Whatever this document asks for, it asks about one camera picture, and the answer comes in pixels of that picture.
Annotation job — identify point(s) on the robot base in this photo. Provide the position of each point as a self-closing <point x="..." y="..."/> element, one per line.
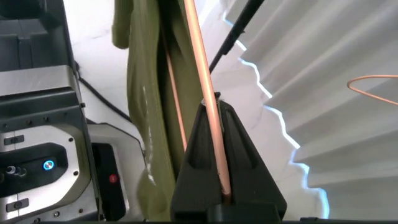
<point x="46" y="102"/>

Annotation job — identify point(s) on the pink clothes hanger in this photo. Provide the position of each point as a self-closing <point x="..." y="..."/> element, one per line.
<point x="382" y="76"/>
<point x="202" y="62"/>

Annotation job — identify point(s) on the white curtain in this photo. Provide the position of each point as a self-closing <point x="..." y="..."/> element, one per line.
<point x="342" y="46"/>

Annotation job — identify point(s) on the green shirt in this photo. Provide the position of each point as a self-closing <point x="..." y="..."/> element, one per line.
<point x="143" y="93"/>

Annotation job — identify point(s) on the black clothes rack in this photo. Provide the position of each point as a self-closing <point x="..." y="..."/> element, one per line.
<point x="236" y="29"/>

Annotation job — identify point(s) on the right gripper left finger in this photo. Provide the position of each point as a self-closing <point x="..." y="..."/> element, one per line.
<point x="192" y="180"/>

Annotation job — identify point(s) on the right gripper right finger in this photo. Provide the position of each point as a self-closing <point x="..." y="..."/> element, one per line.
<point x="255" y="186"/>

